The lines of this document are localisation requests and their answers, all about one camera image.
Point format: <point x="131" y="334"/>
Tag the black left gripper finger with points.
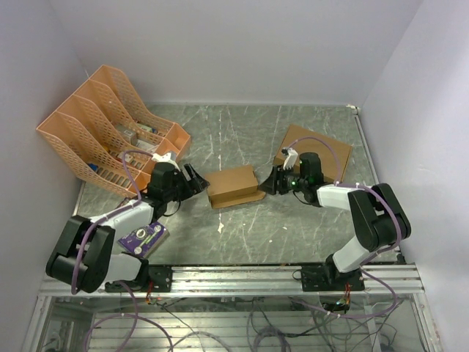
<point x="196" y="187"/>
<point x="193" y="175"/>

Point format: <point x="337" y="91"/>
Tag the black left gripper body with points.
<point x="179" y="188"/>

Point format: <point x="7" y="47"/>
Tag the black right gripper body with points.
<point x="289" y="180"/>

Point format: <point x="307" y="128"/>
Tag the cardboard box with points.
<point x="334" y="155"/>
<point x="230" y="187"/>

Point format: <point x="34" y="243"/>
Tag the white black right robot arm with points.
<point x="378" y="219"/>

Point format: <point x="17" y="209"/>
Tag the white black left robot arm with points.
<point x="83" y="256"/>

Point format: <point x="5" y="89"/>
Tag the closed folded cardboard box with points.
<point x="334" y="155"/>

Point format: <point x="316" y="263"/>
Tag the purple book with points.
<point x="143" y="241"/>

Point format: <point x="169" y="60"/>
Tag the pink plastic desk organizer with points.
<point x="106" y="134"/>

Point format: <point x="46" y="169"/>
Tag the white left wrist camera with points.
<point x="169" y="157"/>

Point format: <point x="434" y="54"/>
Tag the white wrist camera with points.
<point x="291" y="155"/>
<point x="169" y="157"/>

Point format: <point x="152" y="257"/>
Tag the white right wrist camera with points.
<point x="291" y="155"/>

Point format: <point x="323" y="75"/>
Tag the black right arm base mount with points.
<point x="316" y="278"/>

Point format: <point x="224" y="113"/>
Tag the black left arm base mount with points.
<point x="156" y="278"/>

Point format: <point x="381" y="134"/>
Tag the aluminium frame rail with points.
<point x="220" y="281"/>

